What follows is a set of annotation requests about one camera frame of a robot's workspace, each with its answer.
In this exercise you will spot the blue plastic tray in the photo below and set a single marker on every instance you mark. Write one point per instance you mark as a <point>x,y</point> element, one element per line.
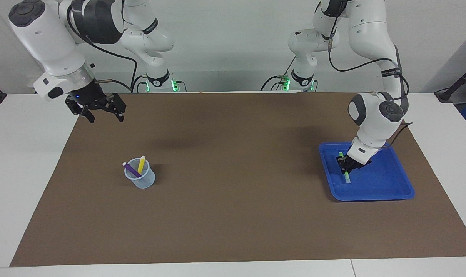
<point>379,181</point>

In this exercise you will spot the yellow pen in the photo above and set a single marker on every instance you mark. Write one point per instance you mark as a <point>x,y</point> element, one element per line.
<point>141,164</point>

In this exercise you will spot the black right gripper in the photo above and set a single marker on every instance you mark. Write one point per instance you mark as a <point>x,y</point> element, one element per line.
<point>87,96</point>

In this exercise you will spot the brown table mat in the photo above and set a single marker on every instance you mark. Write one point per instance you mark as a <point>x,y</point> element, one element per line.
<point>225,200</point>

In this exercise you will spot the black stand pole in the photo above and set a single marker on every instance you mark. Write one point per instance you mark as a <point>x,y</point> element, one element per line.
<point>458,82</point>

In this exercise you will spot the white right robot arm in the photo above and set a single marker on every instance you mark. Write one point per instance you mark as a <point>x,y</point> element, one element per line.
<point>52,38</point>

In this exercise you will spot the purple pen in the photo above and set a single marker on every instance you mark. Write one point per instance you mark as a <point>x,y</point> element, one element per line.
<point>132,169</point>

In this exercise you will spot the clear plastic cup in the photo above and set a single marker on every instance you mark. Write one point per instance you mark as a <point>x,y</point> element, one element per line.
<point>144,181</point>

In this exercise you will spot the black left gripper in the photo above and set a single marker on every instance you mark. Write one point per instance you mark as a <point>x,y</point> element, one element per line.
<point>354,163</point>

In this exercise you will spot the green pen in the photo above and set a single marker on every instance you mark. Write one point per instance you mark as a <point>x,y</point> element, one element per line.
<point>347,178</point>

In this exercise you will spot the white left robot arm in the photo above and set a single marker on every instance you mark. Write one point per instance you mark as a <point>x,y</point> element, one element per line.
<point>371,34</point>

